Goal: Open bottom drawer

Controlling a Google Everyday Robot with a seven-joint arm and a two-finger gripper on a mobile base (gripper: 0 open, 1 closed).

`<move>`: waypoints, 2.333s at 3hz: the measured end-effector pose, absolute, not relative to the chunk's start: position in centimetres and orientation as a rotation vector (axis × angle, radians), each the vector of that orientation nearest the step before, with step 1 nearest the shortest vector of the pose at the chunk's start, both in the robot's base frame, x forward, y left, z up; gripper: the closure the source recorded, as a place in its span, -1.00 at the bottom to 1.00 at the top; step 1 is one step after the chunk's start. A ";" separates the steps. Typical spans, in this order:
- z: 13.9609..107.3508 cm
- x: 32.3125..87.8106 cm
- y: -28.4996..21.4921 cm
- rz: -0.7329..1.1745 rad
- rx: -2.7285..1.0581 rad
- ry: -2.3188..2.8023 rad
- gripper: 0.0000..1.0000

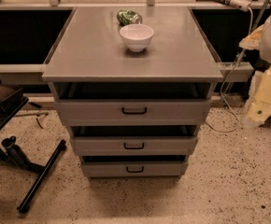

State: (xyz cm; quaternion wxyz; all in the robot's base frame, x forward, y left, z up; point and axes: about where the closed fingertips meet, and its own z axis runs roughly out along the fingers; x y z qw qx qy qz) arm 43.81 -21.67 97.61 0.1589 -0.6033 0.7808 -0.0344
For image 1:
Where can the grey bottom drawer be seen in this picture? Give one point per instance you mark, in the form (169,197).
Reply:
(132,169)

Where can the grey middle drawer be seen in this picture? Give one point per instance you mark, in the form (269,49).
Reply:
(132,146)

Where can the grey drawer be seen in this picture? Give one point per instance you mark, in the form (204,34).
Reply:
(132,112)
(132,169)
(132,146)

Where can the black table stand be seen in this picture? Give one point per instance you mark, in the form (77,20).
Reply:
(14,155)

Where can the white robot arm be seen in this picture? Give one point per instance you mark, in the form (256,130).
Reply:
(259,39)

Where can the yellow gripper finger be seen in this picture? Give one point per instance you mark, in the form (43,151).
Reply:
(256,114)

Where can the white ceramic bowl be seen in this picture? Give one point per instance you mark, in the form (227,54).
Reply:
(136,37)

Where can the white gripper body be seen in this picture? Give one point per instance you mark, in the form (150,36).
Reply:
(260,87)

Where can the grey top drawer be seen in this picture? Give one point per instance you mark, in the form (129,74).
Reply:
(132,112)

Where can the grey drawer cabinet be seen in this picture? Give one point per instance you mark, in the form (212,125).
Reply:
(90,62)

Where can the grey workbench rail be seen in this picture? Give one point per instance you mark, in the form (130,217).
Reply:
(22,74)

